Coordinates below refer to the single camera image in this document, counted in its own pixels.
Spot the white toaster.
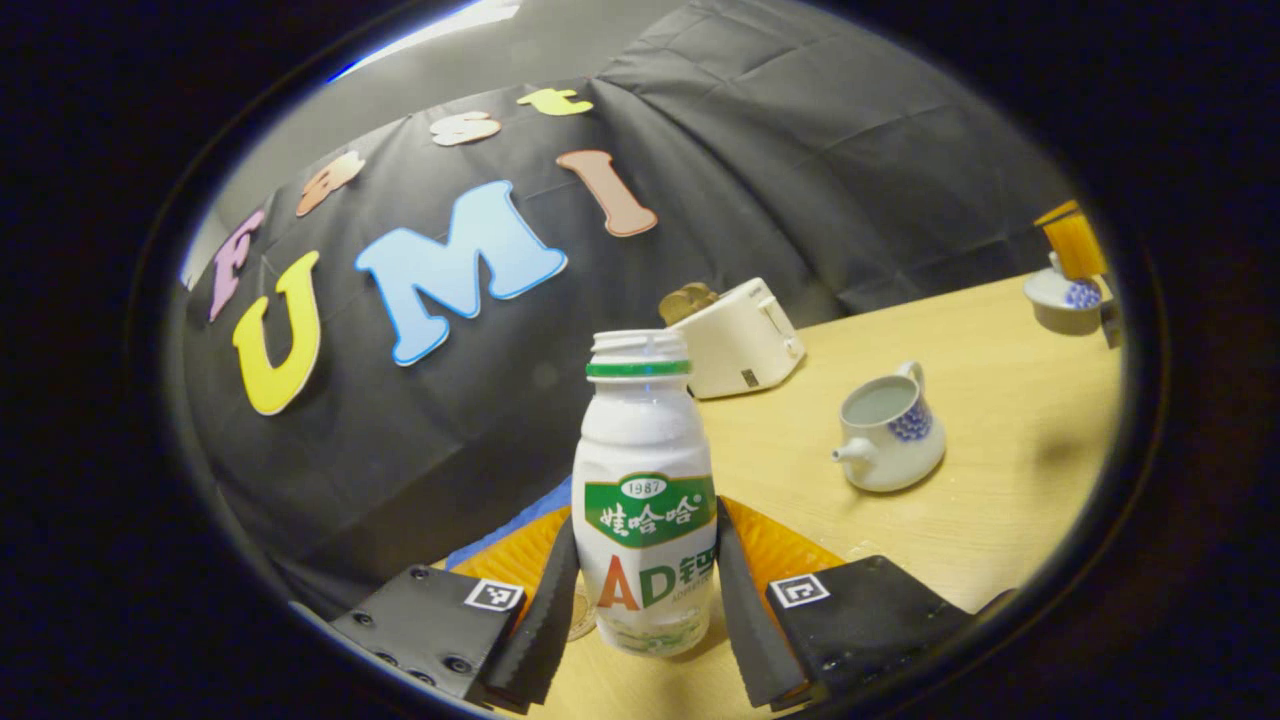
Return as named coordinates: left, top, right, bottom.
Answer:
left=668, top=277, right=807, bottom=401

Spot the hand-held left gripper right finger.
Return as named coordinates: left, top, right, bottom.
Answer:
left=715, top=495, right=976, bottom=711

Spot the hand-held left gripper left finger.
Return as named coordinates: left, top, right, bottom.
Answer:
left=328, top=505, right=581, bottom=713

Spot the blue towel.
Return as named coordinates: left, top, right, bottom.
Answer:
left=445, top=478, right=573, bottom=571

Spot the white water bottle green label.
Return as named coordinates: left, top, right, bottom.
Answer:
left=571, top=329, right=719, bottom=658

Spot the black backdrop cloth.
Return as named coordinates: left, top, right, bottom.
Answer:
left=180, top=0, right=1086, bottom=621

